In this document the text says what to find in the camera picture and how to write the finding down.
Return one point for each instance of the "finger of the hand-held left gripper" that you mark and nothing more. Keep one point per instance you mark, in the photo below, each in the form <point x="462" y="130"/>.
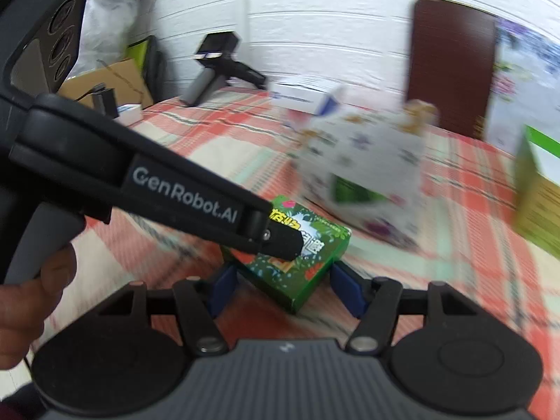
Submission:
<point x="280" y="238"/>

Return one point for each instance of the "spare black hand-held gripper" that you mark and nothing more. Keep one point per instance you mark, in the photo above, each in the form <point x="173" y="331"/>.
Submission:
<point x="214" y="48"/>

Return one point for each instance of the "brown cardboard box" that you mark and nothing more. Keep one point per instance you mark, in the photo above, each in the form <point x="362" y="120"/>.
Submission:
<point x="118" y="78"/>

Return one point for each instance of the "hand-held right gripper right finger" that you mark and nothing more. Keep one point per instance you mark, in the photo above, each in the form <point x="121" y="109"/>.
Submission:
<point x="345" y="291"/>

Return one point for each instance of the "small green leafy box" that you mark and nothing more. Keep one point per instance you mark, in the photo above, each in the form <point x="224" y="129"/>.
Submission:
<point x="302" y="280"/>

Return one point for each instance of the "person's left hand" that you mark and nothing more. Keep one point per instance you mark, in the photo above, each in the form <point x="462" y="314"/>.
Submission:
<point x="26" y="315"/>

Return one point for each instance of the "white floral carton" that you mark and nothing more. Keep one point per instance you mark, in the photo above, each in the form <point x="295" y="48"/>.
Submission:
<point x="363" y="157"/>

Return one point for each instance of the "black bag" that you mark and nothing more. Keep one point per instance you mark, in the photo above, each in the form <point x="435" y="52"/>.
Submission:
<point x="153" y="65"/>

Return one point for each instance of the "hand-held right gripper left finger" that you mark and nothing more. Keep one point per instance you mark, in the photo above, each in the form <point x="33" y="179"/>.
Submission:
<point x="223" y="291"/>

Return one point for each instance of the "brown wooden headboard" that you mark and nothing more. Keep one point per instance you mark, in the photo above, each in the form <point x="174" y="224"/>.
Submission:
<point x="450" y="61"/>

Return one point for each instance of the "white and blue box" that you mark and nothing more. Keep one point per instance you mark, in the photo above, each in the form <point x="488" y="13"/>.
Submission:
<point x="302" y="92"/>

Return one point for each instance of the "white plastic bag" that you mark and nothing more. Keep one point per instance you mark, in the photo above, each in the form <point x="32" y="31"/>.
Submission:
<point x="107" y="26"/>

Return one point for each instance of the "small white box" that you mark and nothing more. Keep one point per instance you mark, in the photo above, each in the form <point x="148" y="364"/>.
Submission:
<point x="129" y="113"/>

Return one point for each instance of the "floral plastic bag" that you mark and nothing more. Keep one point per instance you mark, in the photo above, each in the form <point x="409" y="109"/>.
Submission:
<point x="525" y="78"/>

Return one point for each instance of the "plaid blanket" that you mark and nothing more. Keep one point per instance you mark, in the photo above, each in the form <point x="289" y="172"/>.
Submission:
<point x="210" y="140"/>

